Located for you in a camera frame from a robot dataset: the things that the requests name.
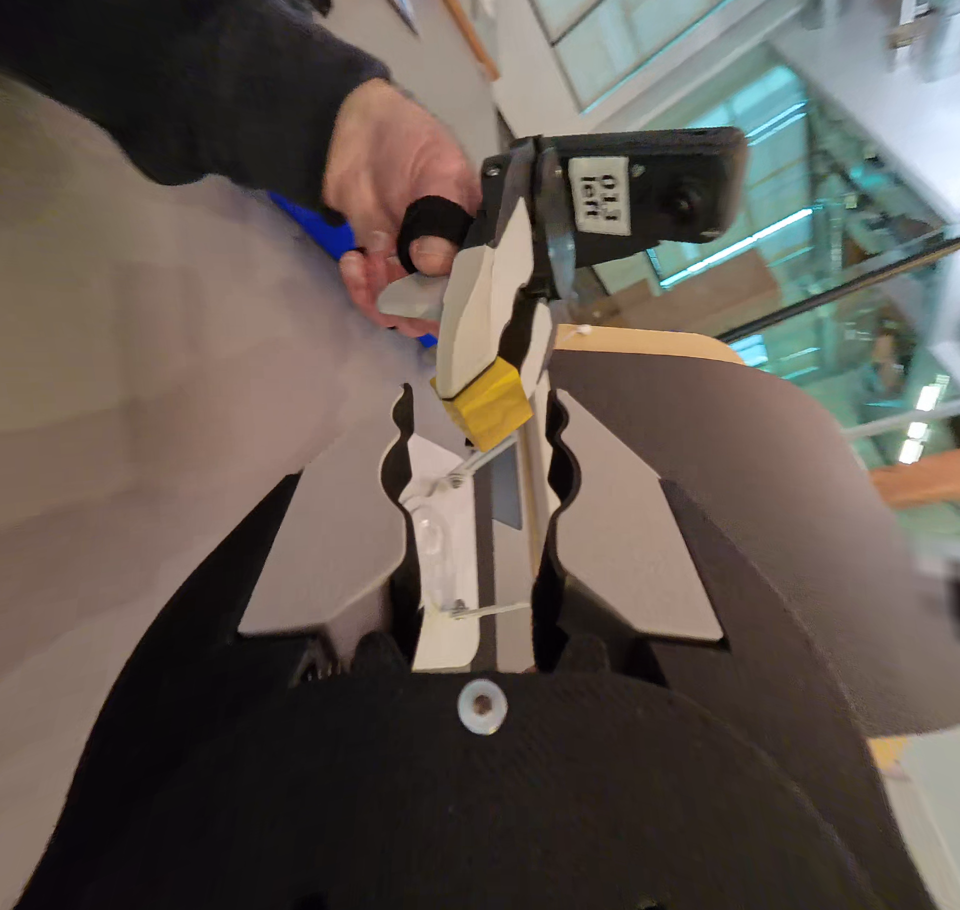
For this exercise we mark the black disc on pole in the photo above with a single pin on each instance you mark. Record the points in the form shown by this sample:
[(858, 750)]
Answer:
[(840, 288)]

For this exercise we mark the long wooden table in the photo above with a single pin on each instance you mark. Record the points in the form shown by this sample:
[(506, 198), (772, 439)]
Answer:
[(458, 10)]

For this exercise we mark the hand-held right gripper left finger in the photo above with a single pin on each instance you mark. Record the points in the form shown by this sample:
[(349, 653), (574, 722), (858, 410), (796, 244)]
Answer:
[(323, 550)]

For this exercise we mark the person's left hand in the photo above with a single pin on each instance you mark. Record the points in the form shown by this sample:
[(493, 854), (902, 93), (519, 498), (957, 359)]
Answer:
[(390, 160)]

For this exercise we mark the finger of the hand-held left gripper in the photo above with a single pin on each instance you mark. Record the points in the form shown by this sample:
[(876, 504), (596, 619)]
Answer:
[(488, 295), (533, 343)]

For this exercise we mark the person's left forearm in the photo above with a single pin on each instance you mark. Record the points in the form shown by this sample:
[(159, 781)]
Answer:
[(165, 55)]

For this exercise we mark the blue plastic bin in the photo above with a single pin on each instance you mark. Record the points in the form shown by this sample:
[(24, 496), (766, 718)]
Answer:
[(323, 228)]

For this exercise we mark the yellow toy cube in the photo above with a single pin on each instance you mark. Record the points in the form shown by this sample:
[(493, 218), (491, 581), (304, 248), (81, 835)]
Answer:
[(483, 403)]

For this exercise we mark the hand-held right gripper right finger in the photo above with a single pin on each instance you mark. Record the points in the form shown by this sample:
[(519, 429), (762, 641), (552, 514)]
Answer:
[(630, 550)]

